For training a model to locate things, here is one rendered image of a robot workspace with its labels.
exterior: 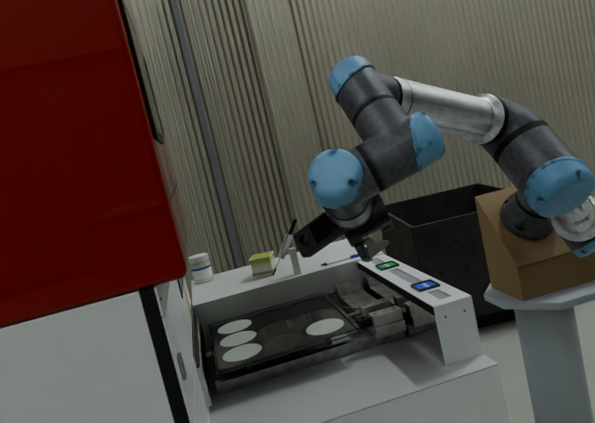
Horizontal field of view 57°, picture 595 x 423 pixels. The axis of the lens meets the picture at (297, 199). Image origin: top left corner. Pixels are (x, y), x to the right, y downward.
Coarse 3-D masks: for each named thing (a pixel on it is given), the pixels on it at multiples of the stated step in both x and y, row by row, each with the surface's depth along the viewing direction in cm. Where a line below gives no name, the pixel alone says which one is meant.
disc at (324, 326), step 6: (312, 324) 143; (318, 324) 142; (324, 324) 141; (330, 324) 140; (336, 324) 139; (342, 324) 138; (306, 330) 140; (312, 330) 139; (318, 330) 138; (324, 330) 137; (330, 330) 136
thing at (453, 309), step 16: (384, 256) 172; (384, 272) 155; (400, 272) 152; (416, 272) 148; (432, 288) 131; (448, 288) 129; (432, 304) 121; (448, 304) 120; (464, 304) 121; (448, 320) 121; (464, 320) 121; (448, 336) 121; (464, 336) 122; (448, 352) 121; (464, 352) 122; (480, 352) 123
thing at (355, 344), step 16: (368, 336) 140; (400, 336) 141; (320, 352) 137; (336, 352) 138; (352, 352) 139; (256, 368) 136; (272, 368) 135; (288, 368) 136; (304, 368) 137; (224, 384) 133; (240, 384) 134
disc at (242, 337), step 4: (240, 332) 150; (244, 332) 150; (248, 332) 149; (252, 332) 148; (228, 336) 149; (232, 336) 148; (236, 336) 148; (240, 336) 147; (244, 336) 146; (248, 336) 146; (252, 336) 145; (224, 340) 147; (228, 340) 146; (232, 340) 146; (236, 340) 145; (240, 340) 144; (244, 340) 144; (248, 340) 143; (220, 344) 144; (224, 344) 144; (228, 344) 143; (232, 344) 142; (236, 344) 142
